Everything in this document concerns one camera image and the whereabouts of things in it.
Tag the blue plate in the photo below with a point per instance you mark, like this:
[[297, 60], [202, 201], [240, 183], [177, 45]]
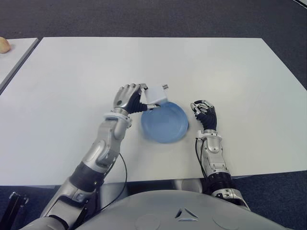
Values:
[[165, 124]]

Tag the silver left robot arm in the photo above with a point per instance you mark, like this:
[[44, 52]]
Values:
[[103, 143]]

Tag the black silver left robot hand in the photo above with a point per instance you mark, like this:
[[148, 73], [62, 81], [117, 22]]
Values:
[[129, 98]]

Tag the grey robot torso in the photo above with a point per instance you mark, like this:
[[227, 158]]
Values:
[[182, 210]]

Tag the black metal bracket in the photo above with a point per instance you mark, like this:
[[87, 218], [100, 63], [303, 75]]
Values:
[[15, 200]]

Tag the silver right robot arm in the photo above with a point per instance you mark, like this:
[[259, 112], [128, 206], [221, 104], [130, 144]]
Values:
[[213, 155]]

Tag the white charger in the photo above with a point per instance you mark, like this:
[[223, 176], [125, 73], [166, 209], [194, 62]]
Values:
[[156, 94]]

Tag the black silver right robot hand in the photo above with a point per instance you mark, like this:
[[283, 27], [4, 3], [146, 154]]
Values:
[[209, 117]]

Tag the beige round object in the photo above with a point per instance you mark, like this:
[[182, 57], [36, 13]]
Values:
[[3, 45]]

